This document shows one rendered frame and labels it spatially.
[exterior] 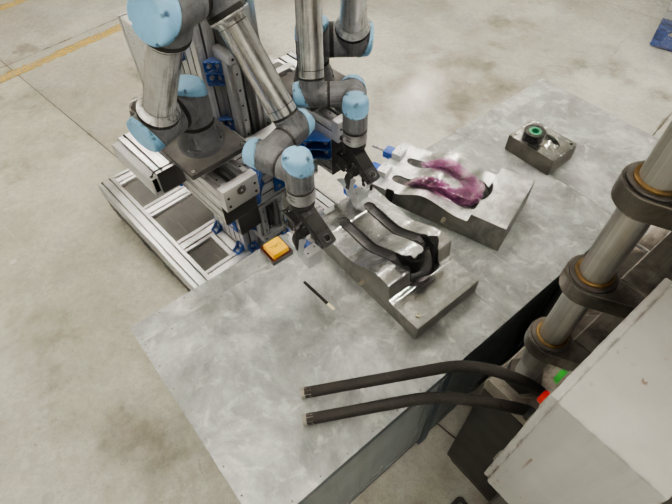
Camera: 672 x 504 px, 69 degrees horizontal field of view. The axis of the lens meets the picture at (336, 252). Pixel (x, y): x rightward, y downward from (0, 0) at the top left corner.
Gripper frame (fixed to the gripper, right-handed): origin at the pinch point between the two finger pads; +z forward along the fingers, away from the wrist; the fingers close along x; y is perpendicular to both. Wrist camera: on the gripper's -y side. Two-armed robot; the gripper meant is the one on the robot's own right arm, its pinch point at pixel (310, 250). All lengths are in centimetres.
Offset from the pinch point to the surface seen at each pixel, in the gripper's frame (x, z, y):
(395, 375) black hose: 5.3, 6.3, -42.4
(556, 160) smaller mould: -98, 9, -19
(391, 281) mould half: -11.7, 1.8, -22.4
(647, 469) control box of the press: 12, -52, -85
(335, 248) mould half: -10.0, 7.9, 0.8
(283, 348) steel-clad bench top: 21.1, 15.0, -13.5
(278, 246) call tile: 1.9, 11.4, 15.5
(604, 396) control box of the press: 8, -52, -77
